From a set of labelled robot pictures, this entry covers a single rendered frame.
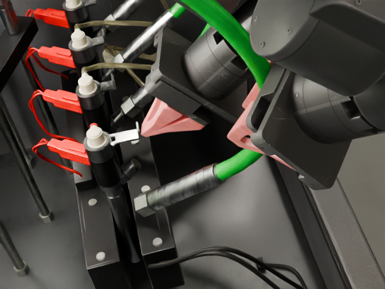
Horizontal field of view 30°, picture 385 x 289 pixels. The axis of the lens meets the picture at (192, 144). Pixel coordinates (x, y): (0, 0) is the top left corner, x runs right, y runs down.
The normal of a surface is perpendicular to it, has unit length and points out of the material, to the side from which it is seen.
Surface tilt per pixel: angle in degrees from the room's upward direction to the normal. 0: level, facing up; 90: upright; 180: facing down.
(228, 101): 45
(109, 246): 0
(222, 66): 77
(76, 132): 0
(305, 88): 54
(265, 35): 50
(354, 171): 0
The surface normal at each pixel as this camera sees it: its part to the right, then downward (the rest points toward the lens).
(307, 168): 0.50, -0.13
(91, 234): -0.13, -0.67
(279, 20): -0.84, -0.33
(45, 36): 0.21, 0.70
